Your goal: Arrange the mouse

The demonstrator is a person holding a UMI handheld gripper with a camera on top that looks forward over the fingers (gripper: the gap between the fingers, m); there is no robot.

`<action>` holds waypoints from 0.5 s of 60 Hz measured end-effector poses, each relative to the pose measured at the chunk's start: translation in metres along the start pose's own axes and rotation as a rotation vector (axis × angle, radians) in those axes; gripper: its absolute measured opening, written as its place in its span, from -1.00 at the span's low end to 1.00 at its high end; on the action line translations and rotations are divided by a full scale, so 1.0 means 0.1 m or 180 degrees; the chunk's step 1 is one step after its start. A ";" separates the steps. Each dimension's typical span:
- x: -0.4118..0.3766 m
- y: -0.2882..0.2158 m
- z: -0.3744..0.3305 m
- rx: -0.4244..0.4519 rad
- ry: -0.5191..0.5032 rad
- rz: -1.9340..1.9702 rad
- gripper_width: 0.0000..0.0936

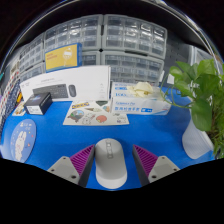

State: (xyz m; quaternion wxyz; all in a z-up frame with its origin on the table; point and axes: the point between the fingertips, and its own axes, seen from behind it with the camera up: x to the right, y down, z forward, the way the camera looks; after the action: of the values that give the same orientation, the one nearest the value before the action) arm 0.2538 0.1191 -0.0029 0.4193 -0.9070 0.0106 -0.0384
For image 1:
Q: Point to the navy polka dot cloth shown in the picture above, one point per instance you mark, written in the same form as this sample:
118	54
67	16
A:
11	100

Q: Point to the red blue checkered cloth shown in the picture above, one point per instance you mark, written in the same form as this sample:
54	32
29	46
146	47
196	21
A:
10	83

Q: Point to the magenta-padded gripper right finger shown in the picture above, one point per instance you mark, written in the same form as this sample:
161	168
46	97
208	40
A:
160	166

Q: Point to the green leafy plant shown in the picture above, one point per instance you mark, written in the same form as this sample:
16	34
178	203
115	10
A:
201	113

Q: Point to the round blue rabbit mouse pad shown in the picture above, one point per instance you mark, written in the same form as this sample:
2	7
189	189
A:
22	140

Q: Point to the cream disposable glove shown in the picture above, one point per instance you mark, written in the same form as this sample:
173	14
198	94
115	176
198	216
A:
141	89

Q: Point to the long white keyboard box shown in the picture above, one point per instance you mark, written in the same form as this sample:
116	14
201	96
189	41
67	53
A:
86	80

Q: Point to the white blue glove box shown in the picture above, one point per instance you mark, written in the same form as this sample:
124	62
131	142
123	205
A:
140	105

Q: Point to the white plant pot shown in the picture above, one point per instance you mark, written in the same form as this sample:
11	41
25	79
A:
195	141

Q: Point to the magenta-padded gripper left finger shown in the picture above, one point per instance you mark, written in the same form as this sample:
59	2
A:
66	168

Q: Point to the yellow and blue box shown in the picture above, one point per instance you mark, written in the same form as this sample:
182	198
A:
61	57

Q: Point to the small black box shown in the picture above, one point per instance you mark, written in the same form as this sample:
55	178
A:
37	101

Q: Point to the grey white computer mouse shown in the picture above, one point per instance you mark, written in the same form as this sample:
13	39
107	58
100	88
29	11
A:
110	166

